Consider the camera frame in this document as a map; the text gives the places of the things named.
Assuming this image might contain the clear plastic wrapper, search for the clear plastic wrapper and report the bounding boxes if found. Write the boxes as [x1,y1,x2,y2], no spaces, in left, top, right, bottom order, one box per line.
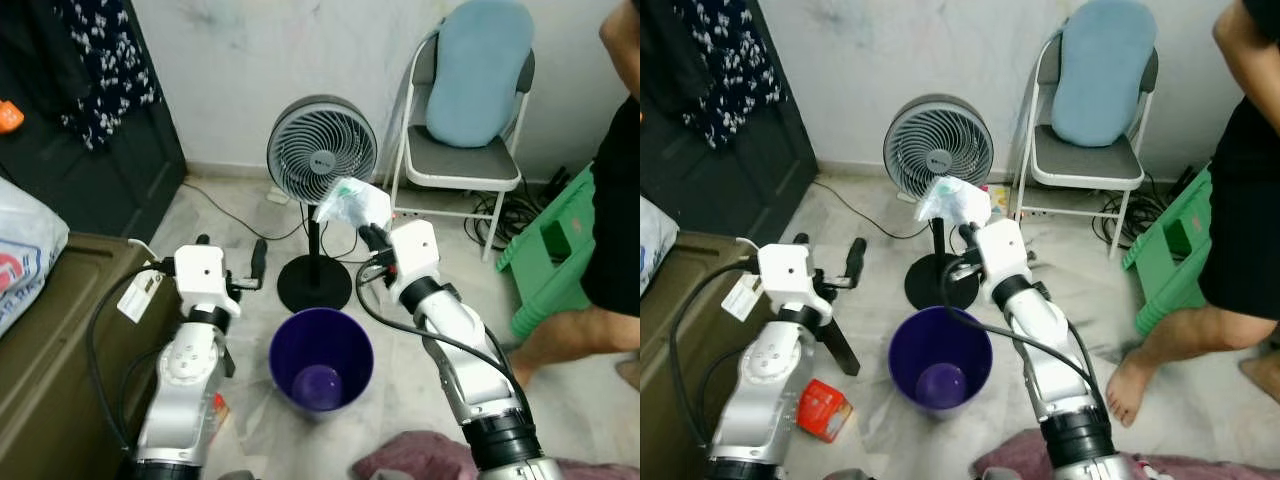
[915,175,993,229]
[313,178,393,236]

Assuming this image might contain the dark wooden door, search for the dark wooden door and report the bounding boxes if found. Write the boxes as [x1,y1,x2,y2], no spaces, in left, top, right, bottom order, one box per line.
[640,0,819,246]
[0,0,186,241]

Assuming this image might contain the white paper tag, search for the white paper tag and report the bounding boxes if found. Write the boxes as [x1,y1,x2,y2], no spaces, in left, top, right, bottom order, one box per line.
[720,272,766,323]
[117,270,164,323]

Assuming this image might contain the purple plastic bin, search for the purple plastic bin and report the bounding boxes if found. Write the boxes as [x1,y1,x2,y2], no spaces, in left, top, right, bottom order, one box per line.
[268,308,375,413]
[887,305,994,413]

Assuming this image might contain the grey standing fan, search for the grey standing fan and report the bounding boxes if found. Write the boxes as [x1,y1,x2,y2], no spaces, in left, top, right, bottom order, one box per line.
[265,95,381,313]
[882,93,996,311]

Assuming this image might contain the white grey folding chair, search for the white grey folding chair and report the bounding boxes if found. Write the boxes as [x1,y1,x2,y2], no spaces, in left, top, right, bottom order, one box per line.
[385,25,536,263]
[1010,25,1161,263]

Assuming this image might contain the red snack packet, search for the red snack packet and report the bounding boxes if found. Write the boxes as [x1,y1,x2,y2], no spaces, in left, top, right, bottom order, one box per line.
[797,380,854,443]

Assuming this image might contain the white printed plastic bag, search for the white printed plastic bag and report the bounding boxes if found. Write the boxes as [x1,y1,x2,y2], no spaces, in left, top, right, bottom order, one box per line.
[0,180,69,336]
[640,195,681,296]

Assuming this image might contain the green plastic crate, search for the green plastic crate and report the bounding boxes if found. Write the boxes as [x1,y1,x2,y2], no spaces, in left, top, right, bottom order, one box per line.
[1122,165,1216,336]
[497,165,601,341]

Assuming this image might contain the dark floral hanging garment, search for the dark floral hanging garment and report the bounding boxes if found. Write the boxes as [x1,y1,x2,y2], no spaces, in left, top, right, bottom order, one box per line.
[55,0,161,151]
[670,0,783,151]

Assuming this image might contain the person in black clothes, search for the person in black clothes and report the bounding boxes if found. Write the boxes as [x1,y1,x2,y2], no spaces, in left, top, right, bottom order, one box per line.
[1105,0,1280,429]
[510,0,641,391]

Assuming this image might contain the mauve fluffy cloth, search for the mauve fluffy cloth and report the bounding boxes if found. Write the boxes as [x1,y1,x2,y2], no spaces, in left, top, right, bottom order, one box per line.
[352,432,641,480]
[975,430,1280,480]

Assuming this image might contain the light blue cushion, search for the light blue cushion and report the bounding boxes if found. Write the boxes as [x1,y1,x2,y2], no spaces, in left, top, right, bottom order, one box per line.
[425,0,534,149]
[1050,0,1158,149]

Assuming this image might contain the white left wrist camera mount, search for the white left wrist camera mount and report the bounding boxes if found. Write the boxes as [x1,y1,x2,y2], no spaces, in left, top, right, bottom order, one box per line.
[173,243,241,321]
[757,243,833,323]

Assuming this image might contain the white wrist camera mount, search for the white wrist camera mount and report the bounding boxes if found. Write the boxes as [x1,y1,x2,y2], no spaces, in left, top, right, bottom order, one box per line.
[173,243,241,321]
[385,220,441,306]
[757,243,833,323]
[975,218,1031,306]

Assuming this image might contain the thin black fan cord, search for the thin black fan cord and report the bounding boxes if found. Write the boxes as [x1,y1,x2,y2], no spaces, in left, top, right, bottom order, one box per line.
[185,180,301,243]
[815,180,921,243]

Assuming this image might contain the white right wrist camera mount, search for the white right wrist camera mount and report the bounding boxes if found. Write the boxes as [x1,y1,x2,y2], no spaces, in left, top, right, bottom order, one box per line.
[975,218,1031,306]
[385,220,441,306]

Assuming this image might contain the black tangled floor cables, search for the black tangled floor cables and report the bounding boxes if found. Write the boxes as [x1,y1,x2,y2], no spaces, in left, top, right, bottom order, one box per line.
[1095,170,1196,251]
[470,170,571,251]

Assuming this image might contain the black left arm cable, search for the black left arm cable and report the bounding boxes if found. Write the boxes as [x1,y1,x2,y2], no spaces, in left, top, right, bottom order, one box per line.
[85,255,176,451]
[668,258,761,451]

